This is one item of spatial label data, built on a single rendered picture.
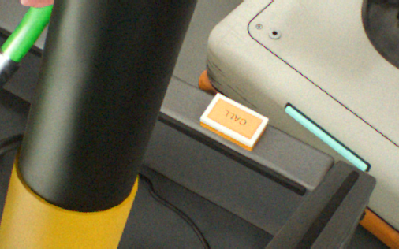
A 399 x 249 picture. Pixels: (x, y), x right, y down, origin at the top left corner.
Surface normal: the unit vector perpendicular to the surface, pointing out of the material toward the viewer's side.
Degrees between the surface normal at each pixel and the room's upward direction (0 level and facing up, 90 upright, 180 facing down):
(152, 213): 0
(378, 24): 0
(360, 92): 0
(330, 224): 43
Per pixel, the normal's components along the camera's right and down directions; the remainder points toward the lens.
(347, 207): 0.37, -0.87
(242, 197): -0.51, 0.74
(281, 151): 0.04, -0.50
